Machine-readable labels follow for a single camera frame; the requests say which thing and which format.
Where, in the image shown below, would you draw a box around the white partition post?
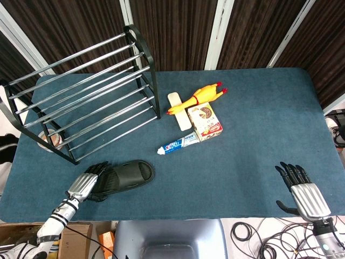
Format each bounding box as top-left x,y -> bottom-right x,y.
119,0 -> 143,71
204,0 -> 234,71
266,0 -> 316,69
0,5 -> 54,76

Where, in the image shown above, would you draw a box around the orange foam block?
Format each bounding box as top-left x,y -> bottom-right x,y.
98,230 -> 115,259

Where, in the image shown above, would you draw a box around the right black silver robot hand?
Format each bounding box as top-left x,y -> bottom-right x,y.
274,161 -> 332,222

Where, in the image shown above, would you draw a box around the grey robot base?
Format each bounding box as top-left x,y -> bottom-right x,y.
112,219 -> 229,259

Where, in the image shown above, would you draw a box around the beige flat wooden board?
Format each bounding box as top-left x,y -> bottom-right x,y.
167,92 -> 192,132

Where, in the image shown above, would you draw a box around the blue felt table cover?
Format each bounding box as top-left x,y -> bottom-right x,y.
0,67 -> 345,223

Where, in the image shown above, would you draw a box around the black rubber slipper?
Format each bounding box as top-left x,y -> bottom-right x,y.
90,159 -> 156,200

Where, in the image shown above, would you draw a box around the brown cardboard box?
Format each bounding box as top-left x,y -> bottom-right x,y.
0,221 -> 94,259

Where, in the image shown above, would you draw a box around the yellow rubber chicken toy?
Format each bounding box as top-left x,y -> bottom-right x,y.
166,81 -> 229,116

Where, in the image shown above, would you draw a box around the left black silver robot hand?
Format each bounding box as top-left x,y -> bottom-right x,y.
66,161 -> 110,203

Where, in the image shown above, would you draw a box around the blue white toothpaste tube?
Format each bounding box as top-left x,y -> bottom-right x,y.
157,132 -> 201,155

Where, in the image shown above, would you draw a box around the black device with cables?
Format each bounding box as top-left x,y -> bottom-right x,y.
325,107 -> 345,149

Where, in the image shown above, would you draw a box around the black tangled floor cables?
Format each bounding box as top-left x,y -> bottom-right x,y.
231,217 -> 345,259

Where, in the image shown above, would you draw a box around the snack box with cake print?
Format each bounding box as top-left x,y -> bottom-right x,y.
187,101 -> 224,142

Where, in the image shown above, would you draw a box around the black chair seat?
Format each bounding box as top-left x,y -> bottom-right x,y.
0,133 -> 19,165

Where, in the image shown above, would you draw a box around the black metal shoe rack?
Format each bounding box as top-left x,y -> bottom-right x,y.
0,24 -> 162,165

